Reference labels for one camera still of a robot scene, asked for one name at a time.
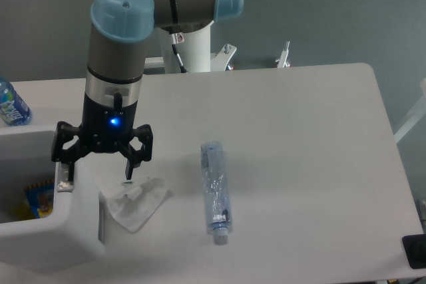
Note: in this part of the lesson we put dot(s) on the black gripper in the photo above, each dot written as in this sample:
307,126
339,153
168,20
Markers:
102,130

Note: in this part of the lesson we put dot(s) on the grey trash can push button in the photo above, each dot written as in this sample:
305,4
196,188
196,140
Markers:
64,178

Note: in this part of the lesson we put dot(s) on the white wrapper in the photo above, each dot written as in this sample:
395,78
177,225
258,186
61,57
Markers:
133,206

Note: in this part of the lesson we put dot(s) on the white trash can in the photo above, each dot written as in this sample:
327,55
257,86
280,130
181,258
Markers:
73,232

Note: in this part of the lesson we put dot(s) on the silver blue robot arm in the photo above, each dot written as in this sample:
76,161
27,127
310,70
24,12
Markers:
116,60

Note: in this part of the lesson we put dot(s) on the colourful snack packet in bin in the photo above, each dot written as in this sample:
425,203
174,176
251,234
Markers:
40,196

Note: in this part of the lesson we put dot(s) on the blue labelled water bottle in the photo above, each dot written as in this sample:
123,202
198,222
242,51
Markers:
14,110

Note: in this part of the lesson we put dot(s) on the empty clear plastic bottle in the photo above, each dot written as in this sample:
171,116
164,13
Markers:
216,196

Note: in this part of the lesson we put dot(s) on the white stand leg right edge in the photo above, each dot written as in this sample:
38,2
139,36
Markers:
412,117

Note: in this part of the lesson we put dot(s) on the black device at table edge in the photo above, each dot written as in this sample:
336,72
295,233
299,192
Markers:
414,246

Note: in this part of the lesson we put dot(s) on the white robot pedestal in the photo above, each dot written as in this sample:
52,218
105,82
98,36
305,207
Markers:
191,52

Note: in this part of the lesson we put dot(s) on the white frame bracket right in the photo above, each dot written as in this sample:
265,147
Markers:
283,61

